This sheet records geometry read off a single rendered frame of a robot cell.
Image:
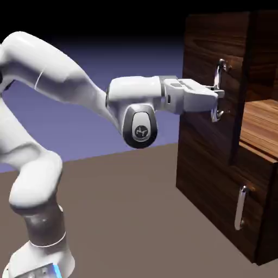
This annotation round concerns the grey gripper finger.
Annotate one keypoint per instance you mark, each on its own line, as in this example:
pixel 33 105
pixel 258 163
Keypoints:
pixel 210 87
pixel 221 93

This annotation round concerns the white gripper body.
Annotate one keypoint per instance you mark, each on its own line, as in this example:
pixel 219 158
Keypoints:
pixel 196 100

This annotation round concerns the dark wood cabinet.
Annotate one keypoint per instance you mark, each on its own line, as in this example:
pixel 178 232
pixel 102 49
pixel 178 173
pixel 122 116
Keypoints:
pixel 260 130

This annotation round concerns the dark wood cabinet door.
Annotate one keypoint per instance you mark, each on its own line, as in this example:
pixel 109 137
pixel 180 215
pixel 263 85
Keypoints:
pixel 208 186
pixel 206 47

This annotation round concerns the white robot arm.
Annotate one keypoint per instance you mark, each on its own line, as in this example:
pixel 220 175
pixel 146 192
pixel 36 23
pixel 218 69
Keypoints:
pixel 65 80

